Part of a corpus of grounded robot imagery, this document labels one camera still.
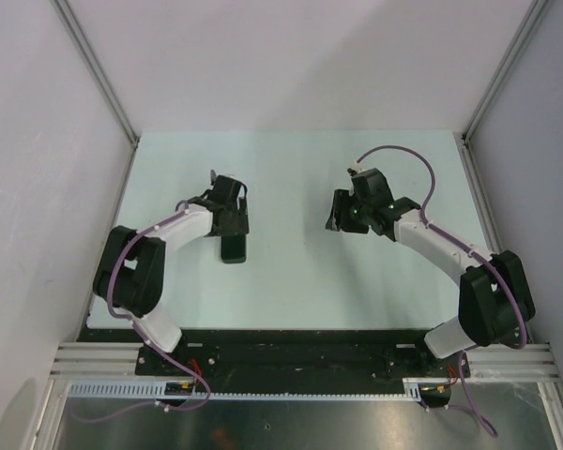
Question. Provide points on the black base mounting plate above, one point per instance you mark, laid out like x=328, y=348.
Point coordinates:
x=301, y=381

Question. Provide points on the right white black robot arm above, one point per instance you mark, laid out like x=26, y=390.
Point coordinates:
x=494, y=302

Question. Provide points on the aluminium extrusion rail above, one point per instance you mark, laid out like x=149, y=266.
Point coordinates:
x=495, y=363

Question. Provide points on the aluminium frame post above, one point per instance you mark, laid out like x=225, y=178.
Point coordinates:
x=90, y=58
x=525, y=31

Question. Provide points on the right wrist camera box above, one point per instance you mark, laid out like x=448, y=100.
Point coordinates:
x=355, y=168

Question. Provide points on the grey slotted cable duct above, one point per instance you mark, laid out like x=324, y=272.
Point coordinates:
x=405, y=390

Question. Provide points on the left aluminium frame post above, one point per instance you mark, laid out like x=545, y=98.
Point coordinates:
x=90, y=58

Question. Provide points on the right aluminium frame post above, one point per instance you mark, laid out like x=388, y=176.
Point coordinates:
x=525, y=31

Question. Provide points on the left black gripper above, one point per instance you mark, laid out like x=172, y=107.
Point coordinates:
x=239, y=224

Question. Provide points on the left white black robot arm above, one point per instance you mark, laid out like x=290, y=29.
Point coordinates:
x=131, y=271

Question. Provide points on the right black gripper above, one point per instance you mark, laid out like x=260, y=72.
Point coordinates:
x=342, y=202

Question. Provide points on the black glasses case beige lining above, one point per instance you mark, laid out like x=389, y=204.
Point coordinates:
x=233, y=249

